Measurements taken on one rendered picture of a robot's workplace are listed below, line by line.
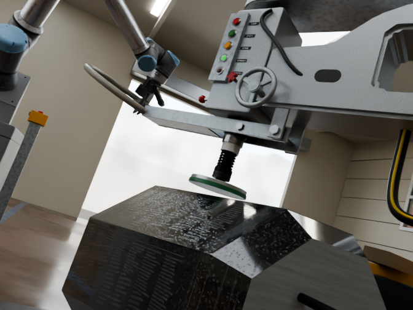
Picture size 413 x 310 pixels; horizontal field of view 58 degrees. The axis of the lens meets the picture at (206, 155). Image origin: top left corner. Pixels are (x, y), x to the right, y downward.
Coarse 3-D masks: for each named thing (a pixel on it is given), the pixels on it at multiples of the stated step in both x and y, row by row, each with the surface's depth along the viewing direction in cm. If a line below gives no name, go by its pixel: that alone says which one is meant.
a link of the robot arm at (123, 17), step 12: (108, 0) 165; (120, 0) 167; (120, 12) 169; (120, 24) 172; (132, 24) 173; (132, 36) 175; (132, 48) 180; (144, 48) 180; (144, 60) 181; (156, 60) 184
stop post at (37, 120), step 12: (36, 120) 271; (36, 132) 273; (24, 144) 269; (24, 156) 269; (12, 168) 266; (12, 180) 266; (0, 192) 262; (12, 192) 266; (0, 204) 262; (0, 216) 262
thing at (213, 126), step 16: (160, 112) 157; (176, 112) 152; (176, 128) 164; (192, 128) 152; (208, 128) 141; (224, 128) 137; (240, 128) 132; (256, 128) 129; (272, 128) 122; (288, 128) 123; (256, 144) 140; (272, 144) 137; (288, 144) 130
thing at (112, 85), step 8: (88, 64) 171; (88, 72) 163; (96, 72) 161; (96, 80) 160; (104, 80) 158; (112, 80) 196; (112, 88) 157; (120, 88) 200; (120, 96) 157; (136, 96) 203; (128, 104) 159; (136, 104) 160; (144, 104) 203; (144, 112) 162
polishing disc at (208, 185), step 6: (192, 180) 132; (198, 180) 129; (204, 180) 128; (204, 186) 138; (210, 186) 130; (216, 186) 126; (222, 186) 126; (216, 192) 143; (222, 192) 135; (228, 192) 128; (234, 192) 128; (240, 192) 130; (234, 198) 143; (240, 198) 135
